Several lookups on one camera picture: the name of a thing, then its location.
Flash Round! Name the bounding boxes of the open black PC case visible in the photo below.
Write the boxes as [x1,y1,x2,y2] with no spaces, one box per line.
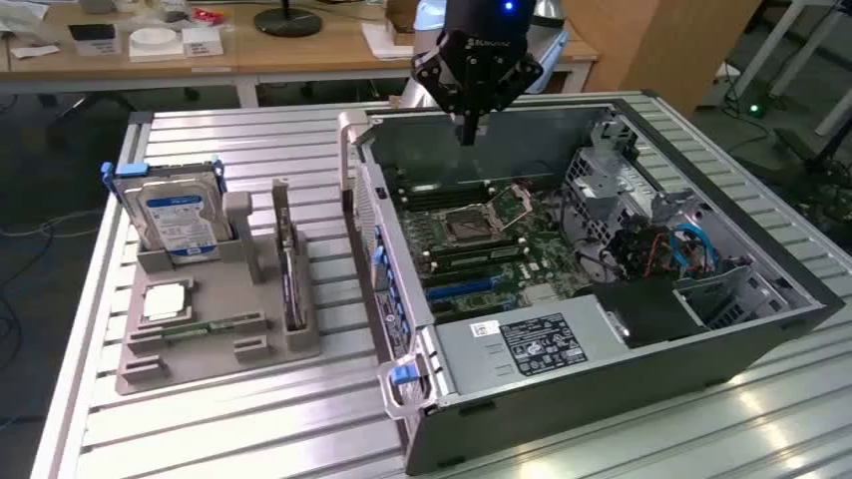
[336,89,848,478]

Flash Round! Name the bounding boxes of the hard disk in blue caddy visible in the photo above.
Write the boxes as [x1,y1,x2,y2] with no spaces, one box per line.
[98,158,232,265]

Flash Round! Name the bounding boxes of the metal socket cover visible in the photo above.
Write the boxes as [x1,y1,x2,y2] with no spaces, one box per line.
[488,182,537,221]

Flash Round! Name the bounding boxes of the blue wire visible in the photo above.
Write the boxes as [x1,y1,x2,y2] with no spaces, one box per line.
[668,224,720,273]

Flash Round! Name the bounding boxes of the white labelled box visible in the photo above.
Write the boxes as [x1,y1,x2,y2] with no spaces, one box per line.
[180,25,228,59]

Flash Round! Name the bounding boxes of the white desk frame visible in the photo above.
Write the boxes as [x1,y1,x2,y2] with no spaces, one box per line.
[730,0,852,136]

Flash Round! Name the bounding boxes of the black stand foot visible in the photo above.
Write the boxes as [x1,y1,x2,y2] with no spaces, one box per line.
[770,124,852,176]

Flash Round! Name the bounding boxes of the grey power supply unit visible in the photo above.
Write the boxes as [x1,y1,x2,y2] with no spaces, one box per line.
[430,293,630,395]

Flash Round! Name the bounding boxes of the brown cardboard box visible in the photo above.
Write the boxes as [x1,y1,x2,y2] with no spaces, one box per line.
[385,0,421,34]

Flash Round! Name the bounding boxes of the black office chair base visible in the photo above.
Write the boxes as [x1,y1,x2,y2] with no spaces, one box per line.
[38,89,138,146]

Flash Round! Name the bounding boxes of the green RAM stick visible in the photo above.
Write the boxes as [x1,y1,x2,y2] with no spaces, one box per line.
[158,313,258,343]

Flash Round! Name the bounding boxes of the red small item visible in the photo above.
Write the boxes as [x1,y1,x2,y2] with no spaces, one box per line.
[189,5,232,26]

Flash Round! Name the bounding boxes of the white box with round dish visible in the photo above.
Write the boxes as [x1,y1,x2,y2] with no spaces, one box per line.
[128,27,186,64]

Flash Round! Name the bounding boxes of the wooden cabinet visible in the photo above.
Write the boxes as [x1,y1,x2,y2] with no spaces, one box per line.
[561,0,764,116]

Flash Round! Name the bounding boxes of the white power socket box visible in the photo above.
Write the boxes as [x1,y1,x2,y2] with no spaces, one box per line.
[708,64,744,109]

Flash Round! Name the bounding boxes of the silver disk bay cage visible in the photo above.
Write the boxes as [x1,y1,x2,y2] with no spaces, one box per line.
[561,144,660,240]

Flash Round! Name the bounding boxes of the wooden desk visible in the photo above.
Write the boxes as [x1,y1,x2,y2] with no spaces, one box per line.
[0,0,600,109]

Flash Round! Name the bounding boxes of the clear plastic bag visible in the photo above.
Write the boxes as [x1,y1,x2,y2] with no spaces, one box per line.
[0,0,56,46]

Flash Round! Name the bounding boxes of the CPU socket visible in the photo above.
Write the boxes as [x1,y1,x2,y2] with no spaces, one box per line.
[441,204,504,245]

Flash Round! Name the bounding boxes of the silver CPU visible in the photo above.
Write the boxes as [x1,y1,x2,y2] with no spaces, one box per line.
[142,284,190,320]

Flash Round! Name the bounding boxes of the graphics card with black fan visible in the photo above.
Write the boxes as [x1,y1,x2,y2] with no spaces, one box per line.
[270,178,314,333]

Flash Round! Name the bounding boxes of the blue expansion slot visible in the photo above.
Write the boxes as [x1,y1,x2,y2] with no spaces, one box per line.
[425,278,497,300]

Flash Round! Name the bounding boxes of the black round lamp base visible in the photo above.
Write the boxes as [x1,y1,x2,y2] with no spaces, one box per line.
[252,0,326,39]

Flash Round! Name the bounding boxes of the green motherboard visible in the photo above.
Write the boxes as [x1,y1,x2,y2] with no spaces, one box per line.
[392,172,597,320]

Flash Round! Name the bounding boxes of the grey parts rack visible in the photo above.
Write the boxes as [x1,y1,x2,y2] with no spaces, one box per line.
[113,192,325,398]

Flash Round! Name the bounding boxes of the white box with black top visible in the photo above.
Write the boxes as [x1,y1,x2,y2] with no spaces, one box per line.
[65,22,125,57]

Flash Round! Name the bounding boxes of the white paper stack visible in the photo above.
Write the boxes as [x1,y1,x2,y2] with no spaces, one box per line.
[361,22,418,61]

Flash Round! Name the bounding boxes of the blue floor cable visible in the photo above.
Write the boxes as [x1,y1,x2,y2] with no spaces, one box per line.
[0,232,56,430]

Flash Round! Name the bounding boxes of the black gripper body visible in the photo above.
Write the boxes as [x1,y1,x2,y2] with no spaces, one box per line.
[437,0,537,116]

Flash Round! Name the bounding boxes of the orange thin wire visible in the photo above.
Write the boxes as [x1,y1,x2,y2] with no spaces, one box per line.
[649,233,669,278]

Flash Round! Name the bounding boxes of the white paper slip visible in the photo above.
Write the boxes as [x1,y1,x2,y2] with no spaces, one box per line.
[6,44,61,59]

